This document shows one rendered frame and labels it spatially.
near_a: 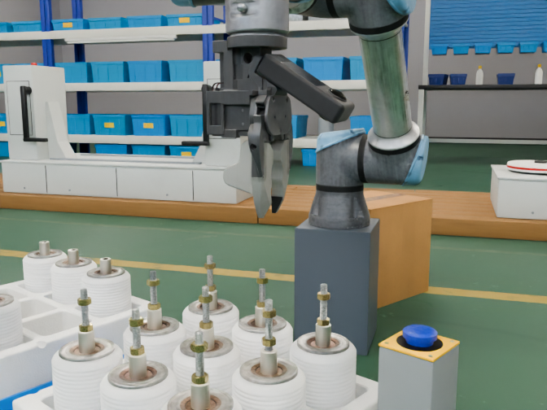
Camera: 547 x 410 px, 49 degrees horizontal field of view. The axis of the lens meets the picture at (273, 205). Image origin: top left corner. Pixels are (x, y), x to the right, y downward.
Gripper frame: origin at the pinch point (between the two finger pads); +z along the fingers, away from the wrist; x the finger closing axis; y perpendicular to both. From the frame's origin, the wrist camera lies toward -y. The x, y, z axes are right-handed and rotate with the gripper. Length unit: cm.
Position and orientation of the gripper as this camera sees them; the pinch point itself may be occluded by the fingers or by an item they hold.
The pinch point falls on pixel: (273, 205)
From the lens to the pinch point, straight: 73.6
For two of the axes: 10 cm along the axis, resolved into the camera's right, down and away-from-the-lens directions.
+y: -9.1, -0.7, 4.1
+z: 0.0, 9.9, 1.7
